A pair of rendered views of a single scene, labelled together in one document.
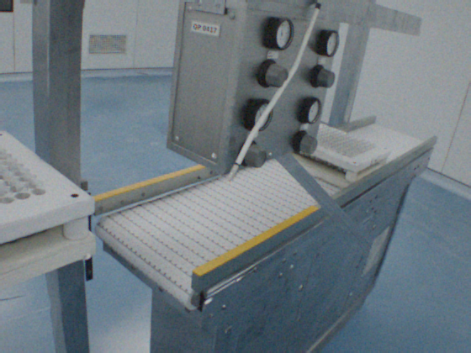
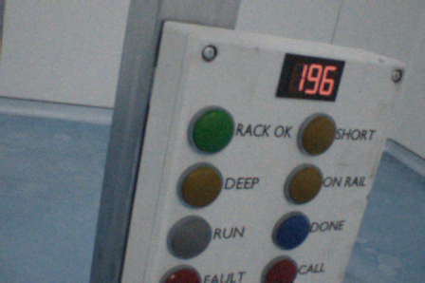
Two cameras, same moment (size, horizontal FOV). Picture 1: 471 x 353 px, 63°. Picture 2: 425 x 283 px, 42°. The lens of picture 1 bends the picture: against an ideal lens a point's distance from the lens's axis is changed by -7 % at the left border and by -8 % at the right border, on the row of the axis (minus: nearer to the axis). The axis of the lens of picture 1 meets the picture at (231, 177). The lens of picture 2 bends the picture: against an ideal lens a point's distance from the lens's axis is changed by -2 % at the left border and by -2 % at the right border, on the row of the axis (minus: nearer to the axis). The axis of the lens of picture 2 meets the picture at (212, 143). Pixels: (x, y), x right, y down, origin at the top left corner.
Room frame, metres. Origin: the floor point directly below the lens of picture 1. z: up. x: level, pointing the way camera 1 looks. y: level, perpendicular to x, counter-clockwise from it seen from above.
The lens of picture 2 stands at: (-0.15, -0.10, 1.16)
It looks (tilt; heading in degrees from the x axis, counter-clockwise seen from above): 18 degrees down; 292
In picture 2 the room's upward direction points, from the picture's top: 12 degrees clockwise
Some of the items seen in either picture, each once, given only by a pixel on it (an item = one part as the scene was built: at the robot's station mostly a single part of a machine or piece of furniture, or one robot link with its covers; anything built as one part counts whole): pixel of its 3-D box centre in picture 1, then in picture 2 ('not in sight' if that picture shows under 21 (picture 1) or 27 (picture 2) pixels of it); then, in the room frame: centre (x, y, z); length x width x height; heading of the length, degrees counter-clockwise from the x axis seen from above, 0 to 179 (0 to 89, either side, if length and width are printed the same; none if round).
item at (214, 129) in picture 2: not in sight; (212, 131); (-0.03, -0.40, 1.06); 0.03 x 0.01 x 0.03; 52
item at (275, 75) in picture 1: (276, 71); not in sight; (0.48, -0.03, 1.18); 0.03 x 0.02 x 0.04; 142
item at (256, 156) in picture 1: (255, 151); not in sight; (0.47, -0.02, 1.09); 0.03 x 0.02 x 0.04; 142
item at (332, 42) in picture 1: (329, 43); not in sight; (0.58, -0.10, 1.22); 0.04 x 0.01 x 0.04; 142
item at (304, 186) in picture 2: not in sight; (305, 185); (-0.08, -0.46, 1.03); 0.03 x 0.01 x 0.03; 52
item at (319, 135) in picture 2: not in sight; (318, 135); (-0.08, -0.46, 1.06); 0.03 x 0.01 x 0.03; 52
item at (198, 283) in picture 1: (373, 178); not in sight; (1.01, -0.37, 0.87); 1.32 x 0.02 x 0.03; 142
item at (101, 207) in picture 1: (290, 144); not in sight; (1.17, -0.16, 0.87); 1.32 x 0.02 x 0.03; 142
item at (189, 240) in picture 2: not in sight; (191, 238); (-0.03, -0.40, 0.99); 0.03 x 0.01 x 0.03; 52
